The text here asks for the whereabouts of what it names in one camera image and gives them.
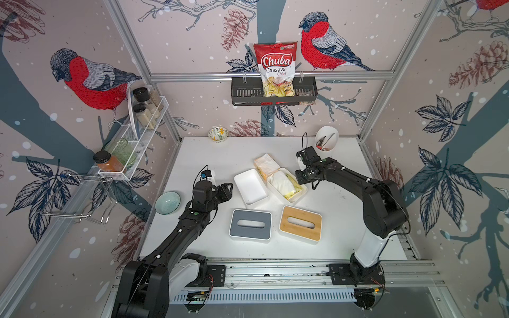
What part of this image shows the pale green bowl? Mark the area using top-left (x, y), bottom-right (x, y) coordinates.
top-left (155, 191), bottom-right (181, 215)

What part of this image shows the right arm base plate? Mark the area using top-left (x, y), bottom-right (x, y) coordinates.
top-left (326, 263), bottom-right (385, 286)

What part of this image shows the chrome wire rack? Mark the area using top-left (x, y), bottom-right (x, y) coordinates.
top-left (38, 176), bottom-right (117, 225)

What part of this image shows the aluminium horizontal frame bar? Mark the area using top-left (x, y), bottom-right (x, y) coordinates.
top-left (149, 70), bottom-right (395, 83)

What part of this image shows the bamboo tissue box lid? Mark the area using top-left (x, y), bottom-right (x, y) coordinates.
top-left (278, 205), bottom-right (323, 244)

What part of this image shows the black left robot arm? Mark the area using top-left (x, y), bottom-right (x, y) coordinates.
top-left (111, 179), bottom-right (233, 317)

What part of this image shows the aluminium frame post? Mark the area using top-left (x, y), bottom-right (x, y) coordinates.
top-left (358, 0), bottom-right (443, 143)
top-left (102, 0), bottom-right (183, 143)

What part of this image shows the aluminium frame post right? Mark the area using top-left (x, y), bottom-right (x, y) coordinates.
top-left (358, 0), bottom-right (443, 143)

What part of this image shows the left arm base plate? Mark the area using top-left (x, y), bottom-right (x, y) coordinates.
top-left (186, 265), bottom-right (226, 288)

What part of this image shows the aluminium frame post left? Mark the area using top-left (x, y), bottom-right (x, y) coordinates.
top-left (102, 0), bottom-right (183, 143)

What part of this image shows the grey tissue box lid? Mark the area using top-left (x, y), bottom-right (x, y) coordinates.
top-left (229, 209), bottom-right (273, 242)

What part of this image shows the green glass cup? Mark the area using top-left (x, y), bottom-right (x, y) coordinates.
top-left (104, 138), bottom-right (137, 168)

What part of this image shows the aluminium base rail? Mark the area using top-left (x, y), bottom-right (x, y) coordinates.
top-left (111, 258), bottom-right (442, 291)

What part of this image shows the white wire wall shelf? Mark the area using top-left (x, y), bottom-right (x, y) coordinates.
top-left (99, 86), bottom-right (169, 181)

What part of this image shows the floral ceramic bowl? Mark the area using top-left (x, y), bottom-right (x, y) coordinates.
top-left (208, 127), bottom-right (229, 143)

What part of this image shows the black wall basket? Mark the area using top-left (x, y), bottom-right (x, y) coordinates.
top-left (231, 77), bottom-right (318, 106)

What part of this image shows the red Chuba chips bag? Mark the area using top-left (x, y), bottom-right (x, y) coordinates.
top-left (254, 42), bottom-right (298, 98)

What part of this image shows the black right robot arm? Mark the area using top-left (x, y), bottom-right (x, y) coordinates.
top-left (295, 147), bottom-right (408, 269)

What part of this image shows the spice jar black lid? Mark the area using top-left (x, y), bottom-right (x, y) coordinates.
top-left (133, 87), bottom-right (160, 119)
top-left (133, 103), bottom-right (156, 130)

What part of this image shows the white utensil holder cup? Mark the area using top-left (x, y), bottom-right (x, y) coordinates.
top-left (314, 126), bottom-right (339, 152)

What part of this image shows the orange jar black lid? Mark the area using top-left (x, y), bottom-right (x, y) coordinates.
top-left (93, 150), bottom-right (124, 172)

